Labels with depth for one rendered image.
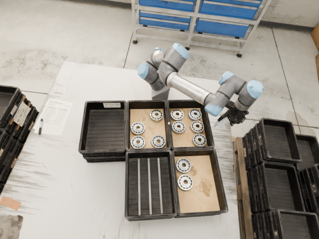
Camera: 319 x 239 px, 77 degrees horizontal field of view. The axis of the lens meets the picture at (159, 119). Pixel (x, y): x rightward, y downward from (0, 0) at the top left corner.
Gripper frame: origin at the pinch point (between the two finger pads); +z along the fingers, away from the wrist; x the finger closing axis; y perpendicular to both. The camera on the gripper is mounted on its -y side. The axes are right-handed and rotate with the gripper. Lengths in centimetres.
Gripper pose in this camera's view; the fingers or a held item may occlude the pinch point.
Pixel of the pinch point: (223, 122)
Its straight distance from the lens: 127.0
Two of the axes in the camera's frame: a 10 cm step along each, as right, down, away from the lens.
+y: 3.8, 8.0, -4.5
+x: 9.1, -2.6, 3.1
